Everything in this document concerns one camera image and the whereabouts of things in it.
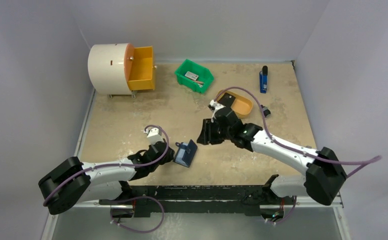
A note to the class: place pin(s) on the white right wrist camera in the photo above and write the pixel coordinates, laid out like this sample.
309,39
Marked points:
214,106

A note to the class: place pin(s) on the black credit card stack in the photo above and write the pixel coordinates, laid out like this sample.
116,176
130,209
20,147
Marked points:
227,100

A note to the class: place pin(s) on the yellow open drawer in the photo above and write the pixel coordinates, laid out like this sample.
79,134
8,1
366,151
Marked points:
143,70

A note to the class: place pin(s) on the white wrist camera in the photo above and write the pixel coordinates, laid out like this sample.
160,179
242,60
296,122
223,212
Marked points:
154,135
214,106

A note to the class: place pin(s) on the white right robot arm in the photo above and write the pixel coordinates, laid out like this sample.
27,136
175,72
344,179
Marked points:
321,175

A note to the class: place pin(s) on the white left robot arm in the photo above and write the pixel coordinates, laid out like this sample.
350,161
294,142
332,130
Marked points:
74,181

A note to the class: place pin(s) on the tan oval tray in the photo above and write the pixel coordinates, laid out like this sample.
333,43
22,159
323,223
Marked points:
242,106

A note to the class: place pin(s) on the white cylindrical drawer cabinet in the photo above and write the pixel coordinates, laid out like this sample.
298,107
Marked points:
109,68

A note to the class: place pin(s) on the small black marker cap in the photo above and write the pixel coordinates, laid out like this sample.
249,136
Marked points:
266,112

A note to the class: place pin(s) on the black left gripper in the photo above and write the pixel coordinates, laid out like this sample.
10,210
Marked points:
168,157

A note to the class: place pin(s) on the blue stapler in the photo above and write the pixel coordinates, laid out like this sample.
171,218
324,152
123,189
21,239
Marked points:
263,79

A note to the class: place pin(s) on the green plastic bin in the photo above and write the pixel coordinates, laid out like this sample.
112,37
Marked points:
205,76

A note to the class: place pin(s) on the navy blue card holder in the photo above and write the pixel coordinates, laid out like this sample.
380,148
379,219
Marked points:
185,153

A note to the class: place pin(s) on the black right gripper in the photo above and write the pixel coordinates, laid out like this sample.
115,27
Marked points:
212,132

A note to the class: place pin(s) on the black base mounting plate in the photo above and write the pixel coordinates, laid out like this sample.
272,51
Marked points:
250,200

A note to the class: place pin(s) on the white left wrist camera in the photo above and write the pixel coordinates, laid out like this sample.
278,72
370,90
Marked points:
154,135

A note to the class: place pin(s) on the small box in bin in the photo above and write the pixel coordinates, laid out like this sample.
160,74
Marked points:
192,76

